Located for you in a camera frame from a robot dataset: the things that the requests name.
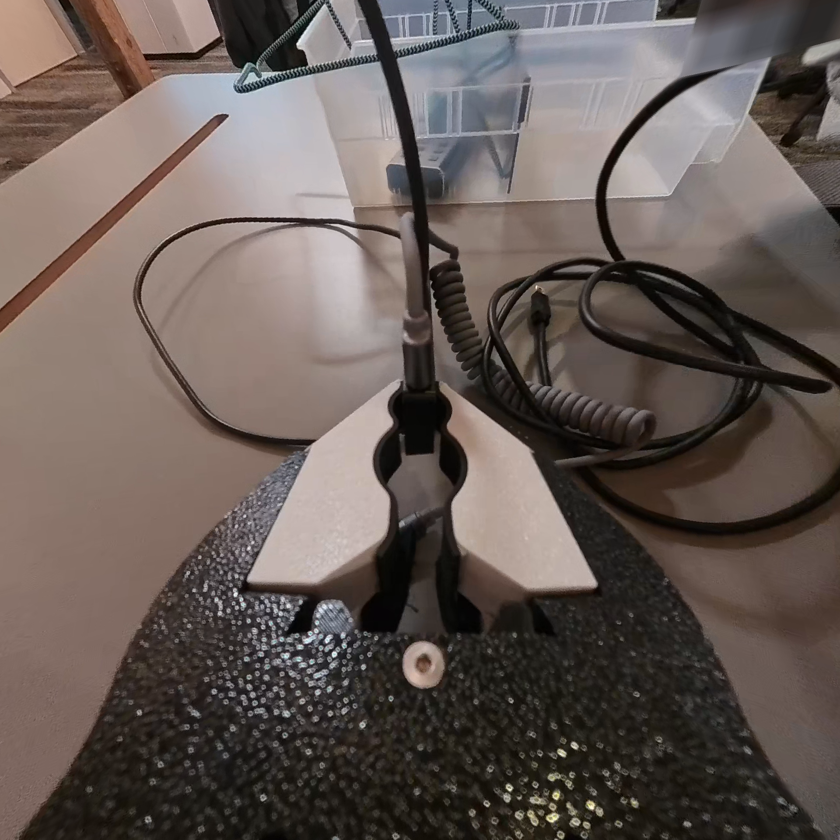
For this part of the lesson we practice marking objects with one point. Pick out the clear plastic bin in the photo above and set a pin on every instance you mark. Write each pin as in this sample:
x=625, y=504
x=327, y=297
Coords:
x=590, y=164

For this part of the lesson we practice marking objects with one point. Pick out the wooden post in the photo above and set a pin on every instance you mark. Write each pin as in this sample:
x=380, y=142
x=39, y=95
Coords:
x=115, y=46

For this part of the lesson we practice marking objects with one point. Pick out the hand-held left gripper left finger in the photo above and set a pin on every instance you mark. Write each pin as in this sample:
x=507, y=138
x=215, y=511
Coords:
x=321, y=518

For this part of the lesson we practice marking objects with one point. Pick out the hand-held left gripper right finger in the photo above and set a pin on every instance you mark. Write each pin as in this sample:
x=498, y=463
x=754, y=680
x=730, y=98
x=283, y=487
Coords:
x=518, y=518

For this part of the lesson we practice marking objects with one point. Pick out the white cabinet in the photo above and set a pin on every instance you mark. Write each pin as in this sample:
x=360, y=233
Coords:
x=177, y=26

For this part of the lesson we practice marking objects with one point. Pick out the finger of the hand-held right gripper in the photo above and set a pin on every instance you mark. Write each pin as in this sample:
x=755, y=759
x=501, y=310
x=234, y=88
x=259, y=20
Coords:
x=741, y=33

